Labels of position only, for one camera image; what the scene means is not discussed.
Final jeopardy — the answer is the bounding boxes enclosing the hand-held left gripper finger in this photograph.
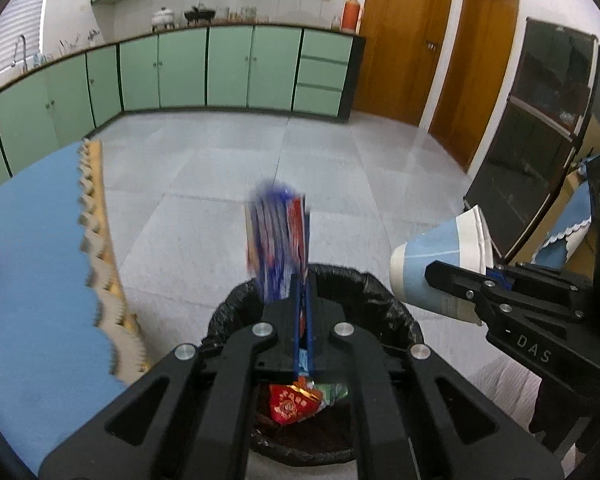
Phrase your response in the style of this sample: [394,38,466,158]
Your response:
[302,285,565,480]
[39,275,303,480]

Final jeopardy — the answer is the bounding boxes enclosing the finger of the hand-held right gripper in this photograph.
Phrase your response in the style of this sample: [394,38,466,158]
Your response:
[485,263,594,307]
[424,260,587,329]

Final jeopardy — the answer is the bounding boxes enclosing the blue white paper cup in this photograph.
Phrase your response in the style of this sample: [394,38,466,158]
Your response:
[390,205,496,326]

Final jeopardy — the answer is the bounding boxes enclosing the bin with black bag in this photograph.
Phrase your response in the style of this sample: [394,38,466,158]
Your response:
[207,264,425,468]

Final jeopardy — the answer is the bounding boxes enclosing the blue red snack wrapper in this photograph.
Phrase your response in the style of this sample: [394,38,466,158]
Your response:
[245,180,315,391]

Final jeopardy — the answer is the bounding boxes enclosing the green wrapper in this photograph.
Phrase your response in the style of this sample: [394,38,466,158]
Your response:
[312,382,351,408]

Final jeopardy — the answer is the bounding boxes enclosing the blue cloth with white trim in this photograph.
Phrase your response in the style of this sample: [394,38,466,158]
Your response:
[532,155,594,271]

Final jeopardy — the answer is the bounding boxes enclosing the black glass cabinet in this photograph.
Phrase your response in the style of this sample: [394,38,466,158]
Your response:
[462,17,600,261]

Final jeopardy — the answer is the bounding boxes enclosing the plain wooden door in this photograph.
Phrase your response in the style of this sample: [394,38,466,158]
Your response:
[428,0,522,171]

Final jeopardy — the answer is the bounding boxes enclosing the wooden folding table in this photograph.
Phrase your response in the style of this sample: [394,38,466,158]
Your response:
[86,139,153,386]

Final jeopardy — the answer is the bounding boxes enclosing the blue tablecloth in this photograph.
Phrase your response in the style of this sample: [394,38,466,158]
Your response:
[0,139,131,476]

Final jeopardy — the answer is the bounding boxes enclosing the green base cabinets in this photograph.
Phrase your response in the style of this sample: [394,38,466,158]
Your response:
[0,22,367,191]

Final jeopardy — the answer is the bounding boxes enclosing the red thermos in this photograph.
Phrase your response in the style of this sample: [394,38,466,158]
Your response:
[342,0,362,32]

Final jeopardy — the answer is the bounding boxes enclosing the clear glass jars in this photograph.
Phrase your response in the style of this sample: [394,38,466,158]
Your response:
[215,6,258,24]

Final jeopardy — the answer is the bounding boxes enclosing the black wok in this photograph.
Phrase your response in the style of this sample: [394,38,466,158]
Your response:
[183,5,216,26]

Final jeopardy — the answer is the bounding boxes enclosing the wooden door with handle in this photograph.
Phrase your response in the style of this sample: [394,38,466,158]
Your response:
[352,0,456,126]

